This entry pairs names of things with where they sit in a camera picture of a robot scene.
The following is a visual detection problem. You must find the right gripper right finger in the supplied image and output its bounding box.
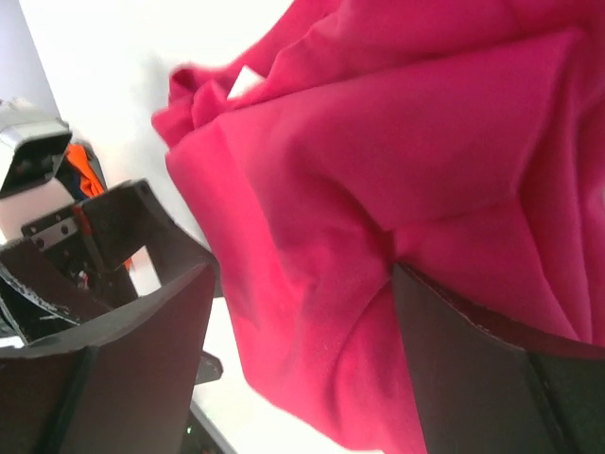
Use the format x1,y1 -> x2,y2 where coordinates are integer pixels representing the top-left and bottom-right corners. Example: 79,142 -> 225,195
392,265 -> 604,453

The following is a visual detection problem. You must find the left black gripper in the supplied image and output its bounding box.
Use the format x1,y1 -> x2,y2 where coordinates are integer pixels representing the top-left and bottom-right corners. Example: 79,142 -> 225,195
1,180 -> 211,344

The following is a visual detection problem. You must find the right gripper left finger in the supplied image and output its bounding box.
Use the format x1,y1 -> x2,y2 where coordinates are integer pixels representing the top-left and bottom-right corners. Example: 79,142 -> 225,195
1,265 -> 215,453

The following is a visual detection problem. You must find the pink t shirt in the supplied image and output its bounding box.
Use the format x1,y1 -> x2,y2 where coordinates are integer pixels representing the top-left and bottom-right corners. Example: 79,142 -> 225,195
152,1 -> 604,453

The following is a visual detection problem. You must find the orange folded t shirt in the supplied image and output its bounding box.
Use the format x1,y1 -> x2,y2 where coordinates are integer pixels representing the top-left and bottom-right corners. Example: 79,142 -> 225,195
66,144 -> 106,199

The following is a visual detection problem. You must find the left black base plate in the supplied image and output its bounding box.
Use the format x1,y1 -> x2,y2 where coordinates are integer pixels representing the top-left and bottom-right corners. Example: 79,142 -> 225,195
195,351 -> 223,385

